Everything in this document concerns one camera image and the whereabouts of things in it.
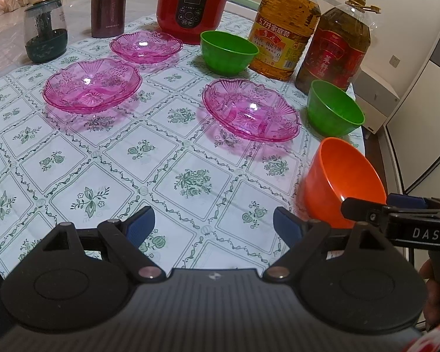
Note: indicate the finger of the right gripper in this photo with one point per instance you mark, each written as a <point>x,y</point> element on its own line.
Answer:
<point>360,210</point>
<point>405,201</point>

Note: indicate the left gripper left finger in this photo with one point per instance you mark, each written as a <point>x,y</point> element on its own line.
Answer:
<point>76,278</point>

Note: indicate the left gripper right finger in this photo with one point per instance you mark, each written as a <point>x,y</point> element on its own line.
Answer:
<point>352,279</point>

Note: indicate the orange plastic bowl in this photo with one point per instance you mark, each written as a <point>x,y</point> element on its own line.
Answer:
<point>338,171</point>

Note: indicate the green bowl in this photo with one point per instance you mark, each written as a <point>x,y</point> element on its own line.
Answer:
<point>226,54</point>
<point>332,112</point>

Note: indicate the pink plate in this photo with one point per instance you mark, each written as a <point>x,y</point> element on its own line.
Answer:
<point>146,47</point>
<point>92,86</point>
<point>251,111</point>

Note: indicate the pink plate back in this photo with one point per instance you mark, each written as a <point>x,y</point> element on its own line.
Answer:
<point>146,47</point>

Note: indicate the person's right hand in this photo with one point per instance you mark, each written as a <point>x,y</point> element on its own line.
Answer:
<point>432,307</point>

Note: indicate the white small cabinet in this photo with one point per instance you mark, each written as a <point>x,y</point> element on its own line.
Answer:
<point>376,97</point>

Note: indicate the red label oil bottle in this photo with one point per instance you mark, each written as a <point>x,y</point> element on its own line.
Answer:
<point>338,45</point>

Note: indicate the green floral tablecloth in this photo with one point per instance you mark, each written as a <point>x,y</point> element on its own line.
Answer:
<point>213,193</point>

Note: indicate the yellow label oil bottle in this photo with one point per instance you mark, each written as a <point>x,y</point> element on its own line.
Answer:
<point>281,31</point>

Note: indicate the green glass jar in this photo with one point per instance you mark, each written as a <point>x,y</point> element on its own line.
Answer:
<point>45,31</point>

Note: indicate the red electric pressure cooker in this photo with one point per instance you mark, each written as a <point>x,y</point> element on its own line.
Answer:
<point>187,19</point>

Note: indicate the maroon thermos jar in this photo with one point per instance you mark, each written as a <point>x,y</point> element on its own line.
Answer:
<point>107,18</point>

